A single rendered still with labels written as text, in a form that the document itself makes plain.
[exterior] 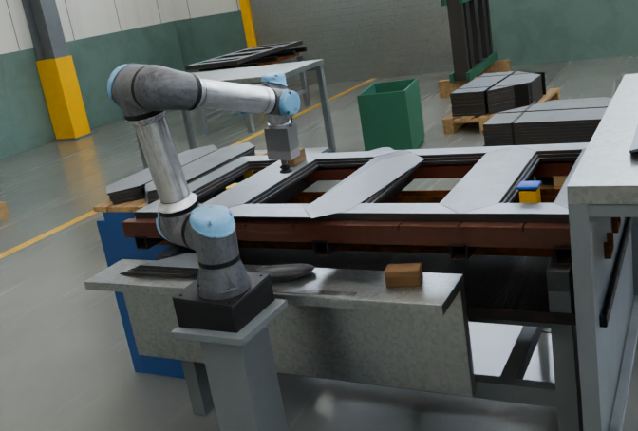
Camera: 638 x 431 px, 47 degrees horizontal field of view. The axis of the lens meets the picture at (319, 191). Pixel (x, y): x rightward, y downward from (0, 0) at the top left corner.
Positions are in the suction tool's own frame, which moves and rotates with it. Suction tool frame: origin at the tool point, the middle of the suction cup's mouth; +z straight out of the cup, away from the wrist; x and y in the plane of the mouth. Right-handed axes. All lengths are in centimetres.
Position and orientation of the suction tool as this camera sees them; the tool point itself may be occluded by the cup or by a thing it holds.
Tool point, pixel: (286, 171)
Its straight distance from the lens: 234.1
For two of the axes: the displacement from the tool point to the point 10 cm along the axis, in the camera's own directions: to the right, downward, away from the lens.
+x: -4.3, 3.5, -8.3
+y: -9.0, -0.5, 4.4
